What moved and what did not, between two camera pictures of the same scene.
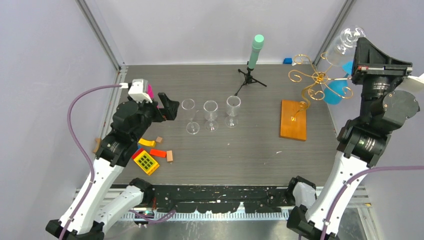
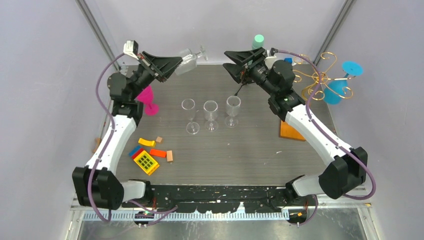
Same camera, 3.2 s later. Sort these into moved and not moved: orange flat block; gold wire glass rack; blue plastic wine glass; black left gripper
Moved: black left gripper
Not moved: orange flat block; blue plastic wine glass; gold wire glass rack
